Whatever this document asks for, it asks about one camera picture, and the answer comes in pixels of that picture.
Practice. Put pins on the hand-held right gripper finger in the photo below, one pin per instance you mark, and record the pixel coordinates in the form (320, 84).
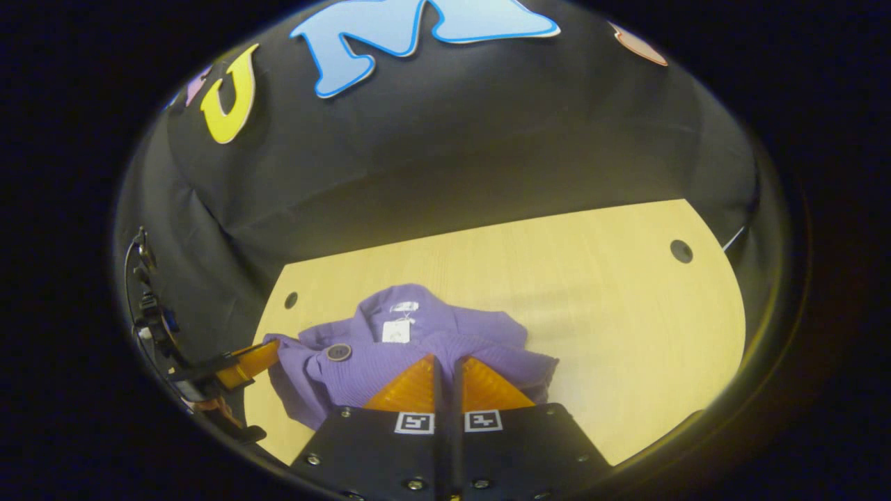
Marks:
(443, 403)
(458, 403)

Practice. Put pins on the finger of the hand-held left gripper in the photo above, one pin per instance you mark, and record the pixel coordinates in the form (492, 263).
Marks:
(237, 369)
(226, 416)

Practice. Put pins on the purple button shirt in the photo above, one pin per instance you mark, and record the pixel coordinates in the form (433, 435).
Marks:
(445, 334)

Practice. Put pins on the black backdrop cloth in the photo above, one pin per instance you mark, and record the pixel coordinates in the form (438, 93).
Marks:
(452, 153)

